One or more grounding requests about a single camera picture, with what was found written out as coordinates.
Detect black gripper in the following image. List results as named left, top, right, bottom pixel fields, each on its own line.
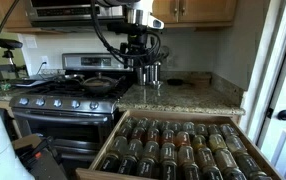
left=124, top=33, right=155, bottom=68

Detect wooden spice drawer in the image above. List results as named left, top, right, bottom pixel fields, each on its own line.
left=75, top=109, right=286, bottom=180

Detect steel utensil holder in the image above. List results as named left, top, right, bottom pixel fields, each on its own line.
left=135, top=61, right=162, bottom=90

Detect small black dish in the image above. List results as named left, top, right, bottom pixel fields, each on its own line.
left=166, top=78, right=186, bottom=87

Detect dark frying pan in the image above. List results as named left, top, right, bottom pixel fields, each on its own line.
left=79, top=72, right=127, bottom=95

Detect glass spice jar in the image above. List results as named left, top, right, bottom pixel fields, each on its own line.
left=117, top=154, right=139, bottom=176
left=169, top=121, right=183, bottom=134
left=142, top=140, right=161, bottom=162
left=219, top=123, right=240, bottom=138
left=222, top=167, right=248, bottom=180
left=148, top=119, right=161, bottom=132
left=182, top=121, right=196, bottom=136
left=126, top=138, right=145, bottom=159
left=160, top=129, right=176, bottom=146
left=145, top=127, right=161, bottom=144
left=247, top=170, right=273, bottom=180
left=213, top=148, right=239, bottom=171
left=98, top=152, right=121, bottom=174
left=174, top=130, right=191, bottom=148
left=110, top=135, right=130, bottom=156
left=137, top=117, right=150, bottom=130
left=136, top=157, right=158, bottom=179
left=195, top=123, right=209, bottom=138
left=131, top=125, right=147, bottom=143
left=126, top=116, right=139, bottom=129
left=191, top=134, right=208, bottom=151
left=201, top=165, right=224, bottom=180
left=159, top=120, right=171, bottom=133
left=117, top=123, right=135, bottom=139
left=233, top=150, right=262, bottom=174
left=207, top=133, right=228, bottom=153
left=225, top=134, right=248, bottom=155
left=207, top=123, right=222, bottom=137

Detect silver range knob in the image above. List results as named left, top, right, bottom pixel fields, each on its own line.
left=52, top=98, right=63, bottom=109
left=35, top=97, right=46, bottom=108
left=18, top=97, right=30, bottom=107
left=88, top=100, right=100, bottom=111
left=70, top=99, right=81, bottom=110

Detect brown wooden board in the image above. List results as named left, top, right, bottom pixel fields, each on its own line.
left=186, top=73, right=213, bottom=89

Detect silver pan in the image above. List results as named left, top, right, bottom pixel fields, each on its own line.
left=54, top=73, right=86, bottom=84

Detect stainless steel microwave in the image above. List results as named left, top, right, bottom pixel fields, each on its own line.
left=24, top=0, right=126, bottom=28

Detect coriander spice jar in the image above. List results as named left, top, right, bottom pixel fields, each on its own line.
left=159, top=142, right=178, bottom=164

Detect stainless steel gas range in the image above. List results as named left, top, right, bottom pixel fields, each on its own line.
left=9, top=53, right=134, bottom=180

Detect cinnamon spice jar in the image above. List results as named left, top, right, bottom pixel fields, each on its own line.
left=177, top=144, right=196, bottom=166

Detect grey flat tray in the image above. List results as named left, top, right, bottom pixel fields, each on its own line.
left=11, top=79, right=51, bottom=89

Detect black pepper spice jar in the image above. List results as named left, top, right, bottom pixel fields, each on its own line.
left=159, top=159, right=179, bottom=180

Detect fenugreek spice jar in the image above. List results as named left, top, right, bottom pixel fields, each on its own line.
left=195, top=146, right=216, bottom=169

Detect cloves spice jar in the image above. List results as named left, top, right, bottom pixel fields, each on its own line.
left=181, top=162, right=201, bottom=180

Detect black equipment case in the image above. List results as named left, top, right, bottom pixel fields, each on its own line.
left=17, top=136, right=68, bottom=180

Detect small green items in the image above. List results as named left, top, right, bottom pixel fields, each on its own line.
left=0, top=81, right=13, bottom=93

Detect brown cardboard box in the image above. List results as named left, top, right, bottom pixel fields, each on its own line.
left=12, top=133, right=43, bottom=152

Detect black door latch plate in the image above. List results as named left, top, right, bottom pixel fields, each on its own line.
left=265, top=107, right=274, bottom=120

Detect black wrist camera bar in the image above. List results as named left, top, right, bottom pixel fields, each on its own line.
left=107, top=21, right=148, bottom=36

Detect wide wooden wall cabinet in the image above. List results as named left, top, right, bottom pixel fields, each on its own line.
left=151, top=0, right=239, bottom=30

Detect white wall outlet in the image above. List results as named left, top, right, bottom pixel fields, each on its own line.
left=41, top=55, right=50, bottom=69

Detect steel oven door handle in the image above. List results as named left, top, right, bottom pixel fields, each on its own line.
left=12, top=109, right=112, bottom=126

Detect black power cord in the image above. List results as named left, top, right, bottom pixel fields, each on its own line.
left=35, top=61, right=48, bottom=78

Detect white switch plate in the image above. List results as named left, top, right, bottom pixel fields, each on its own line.
left=24, top=35, right=38, bottom=50

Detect white door frame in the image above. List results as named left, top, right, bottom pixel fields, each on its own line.
left=238, top=0, right=286, bottom=148

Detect black camera on stand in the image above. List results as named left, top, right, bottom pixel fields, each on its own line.
left=0, top=38, right=24, bottom=60

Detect narrow wooden wall cabinet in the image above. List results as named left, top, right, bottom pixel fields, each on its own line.
left=0, top=0, right=34, bottom=33

